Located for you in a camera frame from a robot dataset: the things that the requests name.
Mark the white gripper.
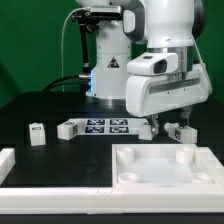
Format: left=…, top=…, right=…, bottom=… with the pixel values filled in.
left=126, top=53, right=212, bottom=135

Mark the white square tabletop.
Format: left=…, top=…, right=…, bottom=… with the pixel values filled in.
left=112, top=144, right=224, bottom=186

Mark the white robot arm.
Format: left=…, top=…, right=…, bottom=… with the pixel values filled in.
left=76, top=0, right=212, bottom=135

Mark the white U-shaped obstacle fence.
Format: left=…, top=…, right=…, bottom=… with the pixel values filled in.
left=0, top=148, right=224, bottom=214

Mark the apriltag base sheet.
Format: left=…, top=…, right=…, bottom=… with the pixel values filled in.
left=71, top=118, right=145, bottom=135

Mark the black cable bundle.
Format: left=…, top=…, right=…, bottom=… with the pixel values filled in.
left=41, top=75, right=92, bottom=93

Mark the black camera on stand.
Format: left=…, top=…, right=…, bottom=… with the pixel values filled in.
left=71, top=6, right=122, bottom=74

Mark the white camera cable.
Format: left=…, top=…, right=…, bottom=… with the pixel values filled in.
left=60, top=7, right=92, bottom=93

